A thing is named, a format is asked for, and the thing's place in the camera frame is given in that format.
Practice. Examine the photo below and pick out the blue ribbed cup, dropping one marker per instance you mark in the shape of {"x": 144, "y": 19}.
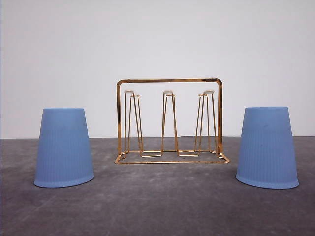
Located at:
{"x": 266, "y": 154}
{"x": 64, "y": 156}

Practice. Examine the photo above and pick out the gold wire cup rack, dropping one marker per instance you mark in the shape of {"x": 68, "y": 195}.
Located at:
{"x": 169, "y": 121}

